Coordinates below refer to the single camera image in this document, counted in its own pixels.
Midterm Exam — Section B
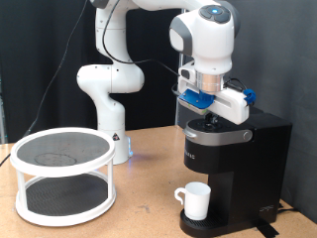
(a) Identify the white two-tier turntable stand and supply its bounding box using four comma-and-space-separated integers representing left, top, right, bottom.
9, 127, 117, 228

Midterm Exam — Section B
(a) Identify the large blue cable clip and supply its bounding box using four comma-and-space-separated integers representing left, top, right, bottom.
243, 87, 258, 107

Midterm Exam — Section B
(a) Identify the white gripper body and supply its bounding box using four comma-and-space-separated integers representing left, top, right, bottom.
207, 86, 251, 126

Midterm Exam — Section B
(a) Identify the black power cord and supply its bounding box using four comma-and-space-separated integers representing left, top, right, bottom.
276, 201, 300, 215

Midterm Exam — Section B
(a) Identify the white mug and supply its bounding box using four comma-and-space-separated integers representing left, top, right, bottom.
173, 180, 212, 222

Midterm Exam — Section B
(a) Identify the black backdrop curtain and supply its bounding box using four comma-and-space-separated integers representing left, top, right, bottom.
0, 0, 182, 145

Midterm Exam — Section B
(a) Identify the black camera cable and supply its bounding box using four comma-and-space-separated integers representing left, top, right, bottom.
0, 0, 182, 167

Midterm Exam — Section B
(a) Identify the black tape strip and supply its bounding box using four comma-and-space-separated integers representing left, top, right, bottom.
251, 218, 280, 238

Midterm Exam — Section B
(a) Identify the grey metal frame post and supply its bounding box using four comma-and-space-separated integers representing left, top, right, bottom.
0, 75, 6, 145

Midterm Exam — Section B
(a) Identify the wrist camera on blue mount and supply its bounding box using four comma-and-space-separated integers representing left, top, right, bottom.
177, 88, 216, 116

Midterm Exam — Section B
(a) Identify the black Keurig coffee machine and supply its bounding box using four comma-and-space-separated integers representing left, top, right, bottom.
179, 106, 293, 238

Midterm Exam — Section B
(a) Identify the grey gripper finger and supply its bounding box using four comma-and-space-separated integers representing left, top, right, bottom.
211, 113, 221, 129
204, 112, 215, 127

